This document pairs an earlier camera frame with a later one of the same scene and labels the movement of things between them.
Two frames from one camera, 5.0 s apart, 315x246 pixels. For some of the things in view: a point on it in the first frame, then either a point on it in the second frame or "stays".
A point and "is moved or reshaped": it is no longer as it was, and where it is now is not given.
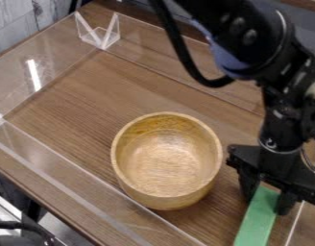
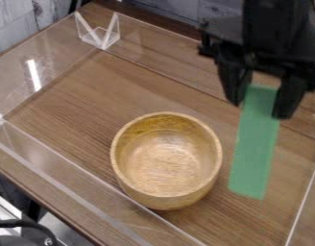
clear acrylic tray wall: [109, 215] stays
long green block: [258, 219] is moved or reshaped
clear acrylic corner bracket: [98, 36] stays
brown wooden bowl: [167, 158] stays
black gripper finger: [286, 200] to [290, 94]
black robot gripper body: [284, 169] to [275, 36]
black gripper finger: [250, 178] to [235, 72]
